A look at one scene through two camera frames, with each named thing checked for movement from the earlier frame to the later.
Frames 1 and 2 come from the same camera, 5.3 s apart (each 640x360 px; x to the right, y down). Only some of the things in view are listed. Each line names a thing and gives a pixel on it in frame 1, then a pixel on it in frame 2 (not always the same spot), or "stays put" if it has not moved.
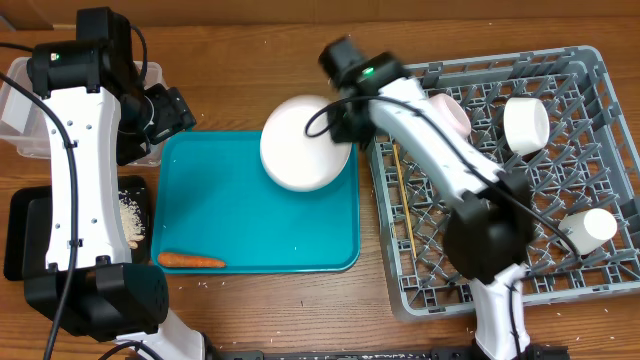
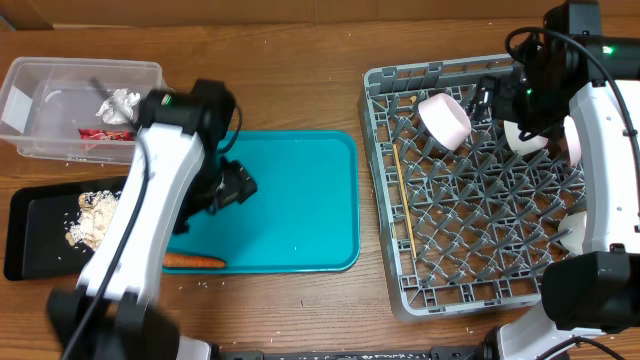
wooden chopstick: [405, 202] stays put
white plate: [296, 160] to [573, 139]
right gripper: [343, 132] to [486, 98]
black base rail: [533, 352] stays put
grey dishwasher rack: [557, 117] stays put
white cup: [588, 229] stays put
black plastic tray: [27, 224] stays put
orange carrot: [181, 260] stays put
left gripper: [175, 112] to [237, 183]
